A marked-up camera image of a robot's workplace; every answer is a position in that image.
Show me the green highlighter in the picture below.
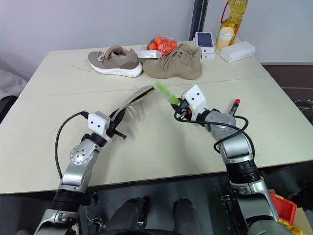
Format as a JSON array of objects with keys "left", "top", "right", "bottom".
[{"left": 153, "top": 81, "right": 181, "bottom": 105}]

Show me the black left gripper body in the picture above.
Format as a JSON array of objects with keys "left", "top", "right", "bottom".
[{"left": 106, "top": 116, "right": 123, "bottom": 138}]

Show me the bag of small oranges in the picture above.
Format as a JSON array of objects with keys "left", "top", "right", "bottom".
[{"left": 147, "top": 36, "right": 178, "bottom": 57}]

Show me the cream lidded cup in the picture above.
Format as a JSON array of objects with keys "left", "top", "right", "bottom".
[{"left": 216, "top": 26, "right": 236, "bottom": 52}]

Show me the flat white carton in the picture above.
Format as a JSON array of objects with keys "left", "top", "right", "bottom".
[{"left": 135, "top": 49, "right": 163, "bottom": 60}]

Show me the red marker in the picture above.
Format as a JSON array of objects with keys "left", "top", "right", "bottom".
[{"left": 228, "top": 98, "right": 242, "bottom": 117}]

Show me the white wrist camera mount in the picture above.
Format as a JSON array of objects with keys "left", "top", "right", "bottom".
[
  {"left": 87, "top": 110, "right": 113, "bottom": 143},
  {"left": 182, "top": 84, "right": 209, "bottom": 121}
]

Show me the tan suede lace-up shoe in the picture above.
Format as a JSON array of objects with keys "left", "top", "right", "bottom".
[{"left": 142, "top": 43, "right": 203, "bottom": 81}]

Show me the yellow packet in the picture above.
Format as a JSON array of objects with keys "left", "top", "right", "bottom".
[{"left": 278, "top": 219, "right": 307, "bottom": 235}]

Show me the grey cloth bundle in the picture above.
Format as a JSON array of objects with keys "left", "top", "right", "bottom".
[{"left": 0, "top": 69, "right": 28, "bottom": 99}]

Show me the yellow cooking oil bottle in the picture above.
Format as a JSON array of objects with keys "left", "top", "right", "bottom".
[{"left": 218, "top": 0, "right": 249, "bottom": 46}]

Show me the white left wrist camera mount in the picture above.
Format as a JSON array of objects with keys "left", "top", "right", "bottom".
[{"left": 87, "top": 110, "right": 113, "bottom": 143}]

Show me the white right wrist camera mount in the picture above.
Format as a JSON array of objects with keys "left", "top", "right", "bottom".
[{"left": 182, "top": 84, "right": 209, "bottom": 121}]

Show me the dark vertical post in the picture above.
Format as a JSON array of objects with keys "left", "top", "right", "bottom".
[{"left": 189, "top": 0, "right": 209, "bottom": 42}]

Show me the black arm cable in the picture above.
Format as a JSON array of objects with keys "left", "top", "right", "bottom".
[
  {"left": 213, "top": 114, "right": 250, "bottom": 154},
  {"left": 54, "top": 111, "right": 90, "bottom": 182}
]

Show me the dark equipment with white cable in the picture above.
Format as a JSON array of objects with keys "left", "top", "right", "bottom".
[{"left": 283, "top": 84, "right": 313, "bottom": 120}]

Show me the red plastic bin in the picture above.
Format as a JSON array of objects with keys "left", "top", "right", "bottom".
[{"left": 268, "top": 191, "right": 298, "bottom": 225}]

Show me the long white box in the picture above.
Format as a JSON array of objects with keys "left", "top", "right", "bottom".
[{"left": 219, "top": 41, "right": 256, "bottom": 64}]

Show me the white phone box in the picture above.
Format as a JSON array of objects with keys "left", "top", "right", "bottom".
[{"left": 194, "top": 31, "right": 216, "bottom": 53}]

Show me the thin white string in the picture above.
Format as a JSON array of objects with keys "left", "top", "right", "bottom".
[{"left": 70, "top": 64, "right": 95, "bottom": 73}]

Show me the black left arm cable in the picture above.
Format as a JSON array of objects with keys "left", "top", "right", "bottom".
[{"left": 54, "top": 111, "right": 90, "bottom": 182}]

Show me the taupe sneaker with white sole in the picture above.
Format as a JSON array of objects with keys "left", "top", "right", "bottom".
[{"left": 88, "top": 44, "right": 143, "bottom": 78}]

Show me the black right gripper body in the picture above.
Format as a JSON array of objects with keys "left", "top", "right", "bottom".
[{"left": 176, "top": 98, "right": 193, "bottom": 121}]

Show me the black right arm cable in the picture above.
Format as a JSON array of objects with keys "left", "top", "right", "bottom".
[{"left": 213, "top": 114, "right": 250, "bottom": 154}]

